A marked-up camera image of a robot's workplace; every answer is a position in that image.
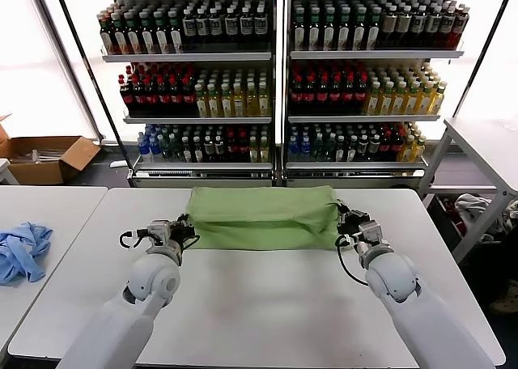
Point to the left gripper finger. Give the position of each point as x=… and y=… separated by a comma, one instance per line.
x=183, y=217
x=192, y=228

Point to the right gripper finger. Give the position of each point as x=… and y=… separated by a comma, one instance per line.
x=339, y=220
x=344, y=207

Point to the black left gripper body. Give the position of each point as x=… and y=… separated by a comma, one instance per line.
x=180, y=233

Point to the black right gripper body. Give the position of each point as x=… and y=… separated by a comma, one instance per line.
x=354, y=221

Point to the green polo shirt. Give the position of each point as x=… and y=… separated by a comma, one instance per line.
x=259, y=215

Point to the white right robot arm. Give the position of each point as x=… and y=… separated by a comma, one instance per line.
x=392, y=280

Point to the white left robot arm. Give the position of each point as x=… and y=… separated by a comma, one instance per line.
x=154, y=280

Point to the white grey clothes pile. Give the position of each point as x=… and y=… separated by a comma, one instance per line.
x=469, y=205

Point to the small dark white label bottle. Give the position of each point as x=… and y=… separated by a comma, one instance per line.
x=198, y=152
x=373, y=149
x=351, y=150
x=340, y=150
x=219, y=152
x=362, y=149
x=187, y=152
x=208, y=152

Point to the small green drink bottle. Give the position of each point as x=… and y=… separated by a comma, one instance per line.
x=318, y=149
x=329, y=149
x=176, y=150
x=166, y=150

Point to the small blue drink bottle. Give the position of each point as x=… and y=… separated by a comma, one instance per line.
x=292, y=150
x=142, y=150
x=154, y=150
x=305, y=150

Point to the small red cap cola bottle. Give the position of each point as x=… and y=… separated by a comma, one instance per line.
x=384, y=148
x=231, y=150
x=243, y=150
x=396, y=147

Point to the small yellow drink bottle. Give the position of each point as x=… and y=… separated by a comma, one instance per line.
x=264, y=152
x=253, y=152
x=417, y=150
x=406, y=150

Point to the white floor power strip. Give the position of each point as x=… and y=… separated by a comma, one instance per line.
x=117, y=164

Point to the open brown cardboard box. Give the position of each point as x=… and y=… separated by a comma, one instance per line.
x=73, y=158

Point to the black slanted pole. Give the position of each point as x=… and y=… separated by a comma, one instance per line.
x=478, y=61
x=103, y=102

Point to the white tubes bundle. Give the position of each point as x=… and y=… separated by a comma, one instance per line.
x=44, y=156

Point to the grey drinks shelving unit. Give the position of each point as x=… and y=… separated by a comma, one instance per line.
x=364, y=55
x=182, y=57

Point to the pale crumpled garment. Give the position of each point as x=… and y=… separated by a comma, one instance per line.
x=512, y=215

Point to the crumpled light blue garment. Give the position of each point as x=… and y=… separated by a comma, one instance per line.
x=20, y=255

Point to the tan brown shoe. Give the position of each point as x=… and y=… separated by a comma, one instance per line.
x=506, y=298

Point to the green cap white label bottle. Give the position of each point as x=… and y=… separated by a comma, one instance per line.
x=147, y=35
x=120, y=35
x=328, y=31
x=133, y=35
x=299, y=31
x=161, y=35
x=175, y=35
x=314, y=31
x=373, y=31
x=344, y=31
x=359, y=31

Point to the small white table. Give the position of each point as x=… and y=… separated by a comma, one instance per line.
x=6, y=170

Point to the dark bottle beige label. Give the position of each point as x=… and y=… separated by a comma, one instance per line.
x=389, y=25
x=403, y=25

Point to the dark bottle white square label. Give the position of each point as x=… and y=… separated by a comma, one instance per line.
x=189, y=27
x=260, y=27
x=216, y=27
x=447, y=25
x=231, y=27
x=433, y=25
x=202, y=27
x=418, y=25
x=246, y=27

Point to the orange cap white label bottle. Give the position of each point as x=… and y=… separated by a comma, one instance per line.
x=107, y=35

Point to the red drink bottle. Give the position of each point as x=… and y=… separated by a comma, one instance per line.
x=461, y=25

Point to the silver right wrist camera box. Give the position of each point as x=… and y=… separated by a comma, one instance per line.
x=370, y=229

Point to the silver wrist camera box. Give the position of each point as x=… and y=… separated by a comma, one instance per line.
x=370, y=229
x=158, y=229

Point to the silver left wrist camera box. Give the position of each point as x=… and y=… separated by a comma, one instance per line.
x=158, y=229

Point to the grey metal frame table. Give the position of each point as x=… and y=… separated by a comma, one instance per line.
x=481, y=142

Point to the grey window frame post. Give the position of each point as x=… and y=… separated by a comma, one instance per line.
x=69, y=61

